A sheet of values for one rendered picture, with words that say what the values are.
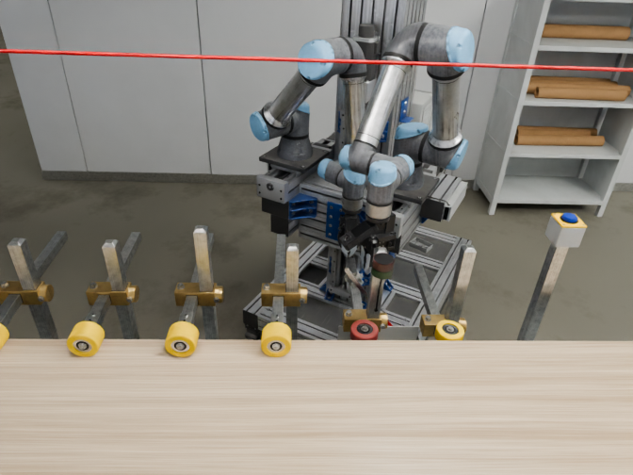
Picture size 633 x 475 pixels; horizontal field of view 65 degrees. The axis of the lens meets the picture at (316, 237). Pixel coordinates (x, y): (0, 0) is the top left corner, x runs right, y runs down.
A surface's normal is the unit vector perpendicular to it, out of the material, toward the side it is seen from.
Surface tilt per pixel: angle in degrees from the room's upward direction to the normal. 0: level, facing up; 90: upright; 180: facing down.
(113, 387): 0
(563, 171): 90
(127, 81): 90
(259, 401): 0
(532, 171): 90
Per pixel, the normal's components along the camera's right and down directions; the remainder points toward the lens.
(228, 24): 0.03, 0.54
